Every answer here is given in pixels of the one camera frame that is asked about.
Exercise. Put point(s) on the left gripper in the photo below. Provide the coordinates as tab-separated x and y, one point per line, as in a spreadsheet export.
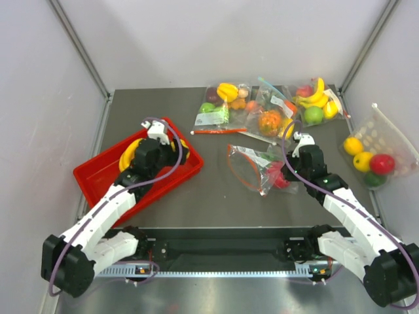
173	155

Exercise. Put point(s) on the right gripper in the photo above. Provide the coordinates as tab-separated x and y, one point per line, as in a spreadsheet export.
287	174

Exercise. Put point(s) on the yellow fake banana bunch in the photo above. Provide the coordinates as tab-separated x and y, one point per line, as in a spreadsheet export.
128	155

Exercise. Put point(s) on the yellow fake lemon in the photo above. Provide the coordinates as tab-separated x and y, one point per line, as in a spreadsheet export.
185	152

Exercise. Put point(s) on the zip bag with bananas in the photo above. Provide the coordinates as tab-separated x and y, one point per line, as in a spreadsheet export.
249	166

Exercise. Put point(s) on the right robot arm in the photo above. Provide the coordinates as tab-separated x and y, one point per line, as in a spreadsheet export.
387	267

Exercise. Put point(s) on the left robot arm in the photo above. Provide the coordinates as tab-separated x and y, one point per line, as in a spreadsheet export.
72	260

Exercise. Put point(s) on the red fake dragon fruit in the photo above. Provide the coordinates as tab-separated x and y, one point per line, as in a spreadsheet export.
275	175

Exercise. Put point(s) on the zip bag with banana apple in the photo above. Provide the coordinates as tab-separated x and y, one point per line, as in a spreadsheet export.
317	103

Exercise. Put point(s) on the zip bag with orange fruit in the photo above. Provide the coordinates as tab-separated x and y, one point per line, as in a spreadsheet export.
269	114

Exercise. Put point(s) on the zip bag with lemons tomato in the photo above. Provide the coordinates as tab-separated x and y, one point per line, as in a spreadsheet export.
378	152

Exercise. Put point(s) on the zip bag with green fruit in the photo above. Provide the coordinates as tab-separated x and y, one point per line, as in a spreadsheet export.
223	109

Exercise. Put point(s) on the red plastic tray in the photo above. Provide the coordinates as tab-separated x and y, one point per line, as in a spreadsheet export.
97	174

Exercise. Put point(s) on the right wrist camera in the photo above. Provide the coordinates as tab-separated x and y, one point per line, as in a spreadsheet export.
302	140

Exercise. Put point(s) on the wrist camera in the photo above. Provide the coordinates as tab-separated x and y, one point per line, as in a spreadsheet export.
302	140
157	130

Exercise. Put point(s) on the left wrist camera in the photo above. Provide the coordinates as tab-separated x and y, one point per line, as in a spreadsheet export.
157	130

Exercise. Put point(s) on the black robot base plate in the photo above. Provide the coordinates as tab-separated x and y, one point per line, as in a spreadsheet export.
217	249

